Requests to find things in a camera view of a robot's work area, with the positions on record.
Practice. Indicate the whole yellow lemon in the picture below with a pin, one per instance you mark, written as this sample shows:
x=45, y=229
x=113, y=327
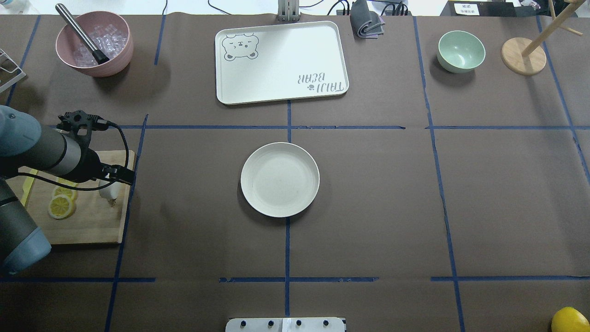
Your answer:
x=568, y=319

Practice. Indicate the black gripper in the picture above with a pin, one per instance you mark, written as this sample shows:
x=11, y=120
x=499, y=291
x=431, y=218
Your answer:
x=91, y=167

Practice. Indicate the ice cubes in bowl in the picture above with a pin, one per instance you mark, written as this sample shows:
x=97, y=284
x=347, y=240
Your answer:
x=109, y=39

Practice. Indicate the lemon slice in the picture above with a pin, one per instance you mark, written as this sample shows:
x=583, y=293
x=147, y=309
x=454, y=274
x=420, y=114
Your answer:
x=61, y=206
x=71, y=194

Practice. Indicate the mint green bowl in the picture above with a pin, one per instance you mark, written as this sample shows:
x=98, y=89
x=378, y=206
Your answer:
x=460, y=52

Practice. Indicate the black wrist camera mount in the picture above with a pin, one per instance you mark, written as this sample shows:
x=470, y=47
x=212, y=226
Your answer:
x=79, y=126

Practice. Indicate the pink bowl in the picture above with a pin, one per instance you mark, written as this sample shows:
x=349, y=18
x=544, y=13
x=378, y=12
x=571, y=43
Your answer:
x=67, y=41

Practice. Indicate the steel muddler black tip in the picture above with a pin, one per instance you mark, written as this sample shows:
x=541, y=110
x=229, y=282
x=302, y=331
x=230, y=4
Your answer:
x=71, y=21

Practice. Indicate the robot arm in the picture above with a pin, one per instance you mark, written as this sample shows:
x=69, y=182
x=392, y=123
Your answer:
x=60, y=185

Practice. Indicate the white wire cup rack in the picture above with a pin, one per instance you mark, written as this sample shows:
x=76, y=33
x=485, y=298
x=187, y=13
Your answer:
x=10, y=72

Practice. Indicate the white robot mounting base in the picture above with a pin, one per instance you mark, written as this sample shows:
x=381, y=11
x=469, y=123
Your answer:
x=287, y=324

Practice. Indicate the white bear serving tray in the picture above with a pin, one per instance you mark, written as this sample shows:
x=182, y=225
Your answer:
x=279, y=62

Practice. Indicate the lemon slice back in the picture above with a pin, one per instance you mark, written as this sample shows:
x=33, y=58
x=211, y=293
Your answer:
x=71, y=194

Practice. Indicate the wooden mug tree stand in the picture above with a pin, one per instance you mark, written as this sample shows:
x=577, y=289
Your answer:
x=527, y=57

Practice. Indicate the white round plate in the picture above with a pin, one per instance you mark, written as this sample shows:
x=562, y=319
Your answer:
x=280, y=179

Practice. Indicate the lemon slice front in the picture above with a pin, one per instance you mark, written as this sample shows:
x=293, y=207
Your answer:
x=61, y=206

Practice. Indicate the yellow-green plastic knife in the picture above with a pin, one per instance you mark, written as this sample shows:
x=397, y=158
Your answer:
x=27, y=186

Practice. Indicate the folded grey cloth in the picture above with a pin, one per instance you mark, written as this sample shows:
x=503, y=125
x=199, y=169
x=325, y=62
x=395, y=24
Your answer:
x=365, y=23

